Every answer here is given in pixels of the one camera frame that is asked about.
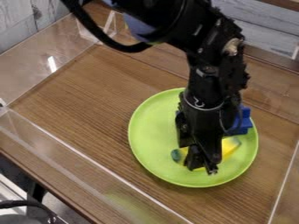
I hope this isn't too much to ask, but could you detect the yellow toy banana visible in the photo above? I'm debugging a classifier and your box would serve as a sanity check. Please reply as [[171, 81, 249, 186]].
[[171, 136, 242, 168]]

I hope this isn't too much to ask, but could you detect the black cable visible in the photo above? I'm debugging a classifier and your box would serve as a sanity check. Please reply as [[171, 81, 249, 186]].
[[0, 199, 57, 224]]

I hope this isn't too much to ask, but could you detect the blue plastic block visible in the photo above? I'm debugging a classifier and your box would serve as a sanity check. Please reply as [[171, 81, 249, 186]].
[[229, 105, 254, 136]]

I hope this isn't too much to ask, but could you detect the clear acrylic enclosure wall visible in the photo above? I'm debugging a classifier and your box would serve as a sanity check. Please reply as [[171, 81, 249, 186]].
[[0, 104, 193, 224]]

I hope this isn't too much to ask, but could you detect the clear acrylic corner bracket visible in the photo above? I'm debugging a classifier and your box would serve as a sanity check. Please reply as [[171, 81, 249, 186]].
[[77, 11, 118, 43]]

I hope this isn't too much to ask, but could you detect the green round plate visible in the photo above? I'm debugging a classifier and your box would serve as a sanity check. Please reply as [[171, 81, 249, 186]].
[[127, 87, 259, 188]]

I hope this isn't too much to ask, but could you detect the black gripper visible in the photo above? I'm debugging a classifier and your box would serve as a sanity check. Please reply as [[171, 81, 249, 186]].
[[175, 90, 238, 175]]

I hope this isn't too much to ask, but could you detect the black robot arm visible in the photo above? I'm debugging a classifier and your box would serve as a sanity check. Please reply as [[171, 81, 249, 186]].
[[62, 0, 250, 174]]

